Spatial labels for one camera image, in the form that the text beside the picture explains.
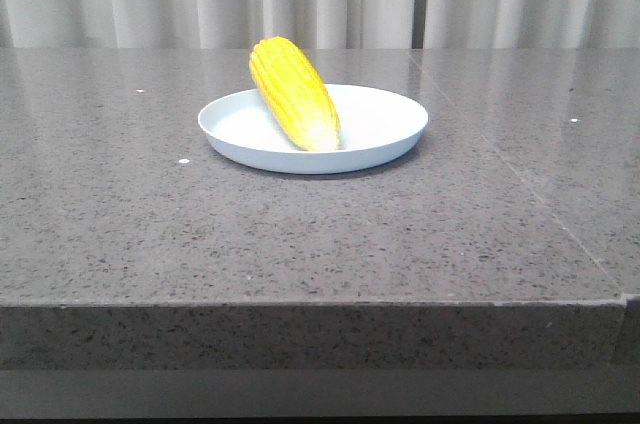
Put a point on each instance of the light blue round plate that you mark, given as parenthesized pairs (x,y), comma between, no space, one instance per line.
(377,126)

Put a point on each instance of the yellow corn cob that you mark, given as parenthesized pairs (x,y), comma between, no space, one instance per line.
(295,94)

